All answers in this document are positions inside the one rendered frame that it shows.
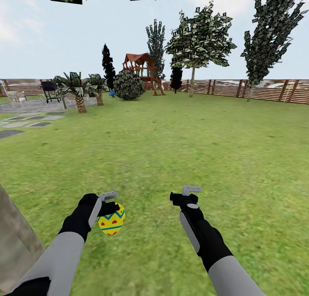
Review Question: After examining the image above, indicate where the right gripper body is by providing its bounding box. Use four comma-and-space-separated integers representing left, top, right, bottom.
173, 193, 197, 208

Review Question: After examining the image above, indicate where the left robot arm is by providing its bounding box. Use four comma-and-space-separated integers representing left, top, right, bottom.
4, 191, 120, 296

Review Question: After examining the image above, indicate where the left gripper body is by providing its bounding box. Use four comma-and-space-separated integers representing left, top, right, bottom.
97, 201, 116, 217

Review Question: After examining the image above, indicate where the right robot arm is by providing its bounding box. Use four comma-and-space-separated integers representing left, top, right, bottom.
170, 185, 266, 296

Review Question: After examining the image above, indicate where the easter egg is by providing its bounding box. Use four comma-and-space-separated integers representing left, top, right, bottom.
98, 204, 125, 236

